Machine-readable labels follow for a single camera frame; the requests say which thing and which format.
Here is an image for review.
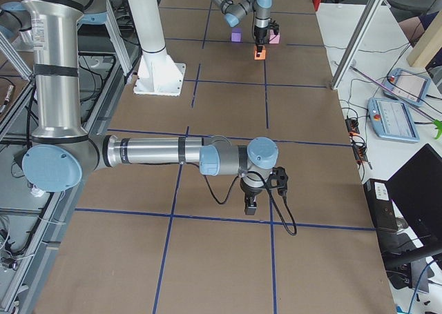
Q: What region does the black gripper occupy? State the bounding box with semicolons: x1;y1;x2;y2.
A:
253;26;268;57
240;177;265;215

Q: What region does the orange foam block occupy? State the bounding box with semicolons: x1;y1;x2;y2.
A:
253;45;266;60

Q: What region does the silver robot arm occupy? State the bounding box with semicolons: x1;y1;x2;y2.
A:
21;0;286;215
211;0;279;60

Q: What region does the long blue tape strip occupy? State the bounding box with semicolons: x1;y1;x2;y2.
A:
263;60;278;314

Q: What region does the pink foam block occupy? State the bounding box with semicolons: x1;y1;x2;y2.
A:
269;30;280;44

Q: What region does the purple foam block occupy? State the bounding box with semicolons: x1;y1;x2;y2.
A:
231;28;242;43

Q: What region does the near blue teach pendant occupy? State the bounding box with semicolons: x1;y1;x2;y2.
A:
367;98;420;143

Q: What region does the blue teach pendant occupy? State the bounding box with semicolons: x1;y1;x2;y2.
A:
383;68;430;107
367;98;420;143

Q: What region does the far blue teach pendant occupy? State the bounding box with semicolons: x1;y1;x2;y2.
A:
383;68;430;107

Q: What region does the black laptop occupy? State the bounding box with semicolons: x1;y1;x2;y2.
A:
385;143;442;239

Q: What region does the crossing blue tape strip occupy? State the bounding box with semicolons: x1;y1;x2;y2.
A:
74;208;376;231

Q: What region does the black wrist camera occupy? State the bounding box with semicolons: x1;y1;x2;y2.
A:
267;166;289;197
269;19;280;36

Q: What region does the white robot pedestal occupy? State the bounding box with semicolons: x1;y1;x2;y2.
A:
128;0;186;97

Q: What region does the aluminium frame post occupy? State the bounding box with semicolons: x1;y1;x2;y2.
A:
331;0;383;90

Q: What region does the green handled grabber tool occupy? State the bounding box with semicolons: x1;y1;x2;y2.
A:
350;65;442;137

